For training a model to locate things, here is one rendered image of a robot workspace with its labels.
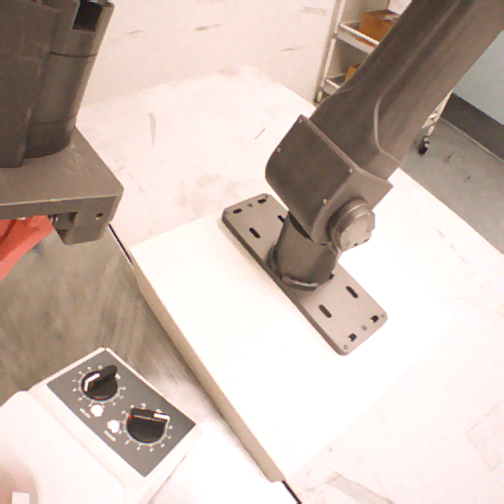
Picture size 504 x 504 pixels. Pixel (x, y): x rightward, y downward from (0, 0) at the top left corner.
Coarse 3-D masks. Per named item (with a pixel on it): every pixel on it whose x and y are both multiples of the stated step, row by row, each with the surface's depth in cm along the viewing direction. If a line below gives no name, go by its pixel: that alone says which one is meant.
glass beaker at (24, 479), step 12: (0, 456) 19; (0, 468) 17; (12, 468) 19; (24, 468) 21; (0, 480) 16; (12, 480) 18; (24, 480) 19; (36, 480) 21; (0, 492) 16; (12, 492) 17; (24, 492) 18; (36, 492) 20
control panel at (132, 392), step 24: (96, 360) 32; (48, 384) 28; (72, 384) 29; (120, 384) 31; (144, 384) 32; (72, 408) 27; (120, 408) 29; (144, 408) 30; (168, 408) 31; (96, 432) 26; (120, 432) 27; (168, 432) 29; (120, 456) 25; (144, 456) 26
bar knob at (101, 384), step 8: (104, 368) 30; (112, 368) 30; (88, 376) 28; (96, 376) 28; (104, 376) 29; (112, 376) 30; (88, 384) 28; (96, 384) 28; (104, 384) 30; (112, 384) 30; (88, 392) 28; (96, 392) 29; (104, 392) 29; (112, 392) 29
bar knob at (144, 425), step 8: (136, 408) 28; (136, 416) 27; (144, 416) 27; (152, 416) 27; (160, 416) 28; (128, 424) 27; (136, 424) 27; (144, 424) 27; (152, 424) 28; (160, 424) 28; (136, 432) 27; (144, 432) 27; (152, 432) 28; (160, 432) 28; (144, 440) 27; (152, 440) 27
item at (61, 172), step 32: (32, 0) 8; (64, 0) 8; (64, 32) 9; (96, 32) 10; (64, 64) 10; (64, 96) 11; (32, 128) 10; (64, 128) 12; (32, 160) 11; (64, 160) 12; (96, 160) 13; (0, 192) 9; (32, 192) 10; (64, 192) 11; (96, 192) 12
